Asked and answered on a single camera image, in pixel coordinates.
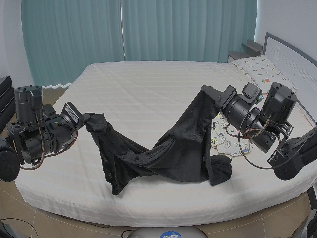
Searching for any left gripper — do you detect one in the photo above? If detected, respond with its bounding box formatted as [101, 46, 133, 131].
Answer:
[22, 103, 86, 164]

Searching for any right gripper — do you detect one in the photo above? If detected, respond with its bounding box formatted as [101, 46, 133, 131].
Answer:
[201, 84, 280, 154]

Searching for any black T-shirt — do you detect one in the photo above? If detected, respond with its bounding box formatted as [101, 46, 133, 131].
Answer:
[85, 91, 233, 196]

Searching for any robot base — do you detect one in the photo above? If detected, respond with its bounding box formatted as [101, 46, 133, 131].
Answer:
[126, 227, 209, 238]

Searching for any bed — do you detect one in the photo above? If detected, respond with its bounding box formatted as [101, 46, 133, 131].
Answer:
[15, 32, 317, 229]

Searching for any grey bedside table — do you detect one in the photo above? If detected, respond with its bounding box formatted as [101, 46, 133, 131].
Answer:
[228, 39, 263, 64]

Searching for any white printed garment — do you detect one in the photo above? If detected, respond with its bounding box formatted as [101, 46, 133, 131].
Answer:
[211, 113, 254, 158]

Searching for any white printed pillow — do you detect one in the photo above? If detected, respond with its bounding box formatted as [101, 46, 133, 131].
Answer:
[230, 54, 298, 94]

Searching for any black chest of drawers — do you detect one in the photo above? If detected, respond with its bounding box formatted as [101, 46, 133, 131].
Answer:
[0, 75, 15, 133]

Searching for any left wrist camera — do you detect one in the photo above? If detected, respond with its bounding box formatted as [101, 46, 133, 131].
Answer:
[44, 104, 57, 117]

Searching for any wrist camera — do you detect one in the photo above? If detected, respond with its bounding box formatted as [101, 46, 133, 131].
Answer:
[242, 82, 263, 106]
[44, 104, 57, 117]

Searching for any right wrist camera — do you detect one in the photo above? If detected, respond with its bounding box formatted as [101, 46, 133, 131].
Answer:
[242, 82, 263, 106]

